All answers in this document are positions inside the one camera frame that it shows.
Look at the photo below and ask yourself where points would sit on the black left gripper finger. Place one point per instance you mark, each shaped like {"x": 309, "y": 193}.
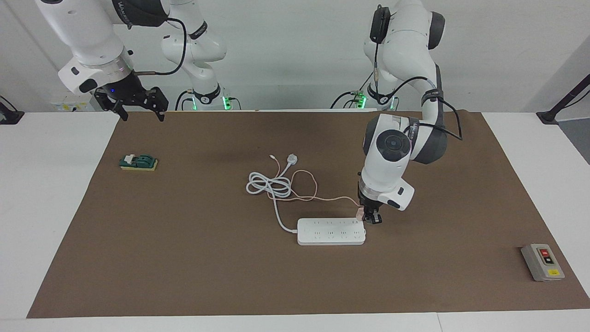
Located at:
{"x": 377, "y": 218}
{"x": 368, "y": 216}

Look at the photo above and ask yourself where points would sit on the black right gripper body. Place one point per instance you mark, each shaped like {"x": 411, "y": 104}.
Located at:
{"x": 133, "y": 97}

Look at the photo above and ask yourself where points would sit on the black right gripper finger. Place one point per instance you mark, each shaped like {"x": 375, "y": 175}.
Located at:
{"x": 161, "y": 113}
{"x": 123, "y": 113}

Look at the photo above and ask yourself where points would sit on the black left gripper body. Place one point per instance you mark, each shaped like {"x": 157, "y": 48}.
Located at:
{"x": 368, "y": 203}

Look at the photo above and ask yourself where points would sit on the pink charger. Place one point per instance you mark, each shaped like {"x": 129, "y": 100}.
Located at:
{"x": 359, "y": 214}

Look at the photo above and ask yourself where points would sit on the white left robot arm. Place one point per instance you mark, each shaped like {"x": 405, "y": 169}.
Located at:
{"x": 392, "y": 175}

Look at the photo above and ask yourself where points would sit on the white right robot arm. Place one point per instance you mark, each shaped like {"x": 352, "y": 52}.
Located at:
{"x": 87, "y": 32}

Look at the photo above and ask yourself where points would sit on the white power strip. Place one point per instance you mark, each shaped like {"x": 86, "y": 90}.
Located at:
{"x": 332, "y": 233}

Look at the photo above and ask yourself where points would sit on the brown table mat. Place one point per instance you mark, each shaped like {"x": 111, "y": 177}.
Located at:
{"x": 415, "y": 276}

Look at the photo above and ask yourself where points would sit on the black clamp stand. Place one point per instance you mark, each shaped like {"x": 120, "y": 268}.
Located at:
{"x": 564, "y": 99}
{"x": 9, "y": 115}

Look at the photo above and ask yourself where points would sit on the green knife switch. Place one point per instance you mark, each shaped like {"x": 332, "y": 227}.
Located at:
{"x": 140, "y": 162}

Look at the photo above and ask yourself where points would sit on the grey on-off switch box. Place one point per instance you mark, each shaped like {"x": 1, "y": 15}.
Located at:
{"x": 537, "y": 265}

